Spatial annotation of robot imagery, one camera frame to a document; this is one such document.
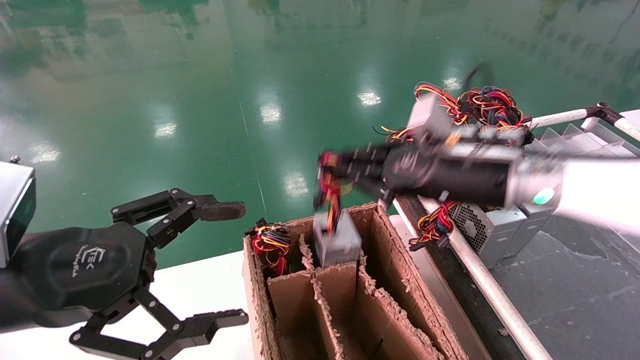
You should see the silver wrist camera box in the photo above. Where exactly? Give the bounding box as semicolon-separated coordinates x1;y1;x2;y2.
0;156;37;268
407;95;456;141

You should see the brown cardboard divider box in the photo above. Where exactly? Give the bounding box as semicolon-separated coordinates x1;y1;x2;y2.
242;202;468;360

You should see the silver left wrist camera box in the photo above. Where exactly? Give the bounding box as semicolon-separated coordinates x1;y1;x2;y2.
0;156;37;268

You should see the clear acrylic divider tray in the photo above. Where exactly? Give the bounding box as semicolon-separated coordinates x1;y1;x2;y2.
530;122;640;162

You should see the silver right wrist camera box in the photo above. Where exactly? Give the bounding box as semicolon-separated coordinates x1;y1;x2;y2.
407;95;456;141

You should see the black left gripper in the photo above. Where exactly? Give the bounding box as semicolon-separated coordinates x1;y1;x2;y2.
12;188;249;360

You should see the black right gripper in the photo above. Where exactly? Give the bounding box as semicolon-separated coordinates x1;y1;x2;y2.
331;142;523;207

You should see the black pipe joint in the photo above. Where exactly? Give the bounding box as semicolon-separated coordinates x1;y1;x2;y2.
585;102;624;126

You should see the long white cart rail pipe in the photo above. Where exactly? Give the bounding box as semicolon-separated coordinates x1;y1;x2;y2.
392;197;553;360

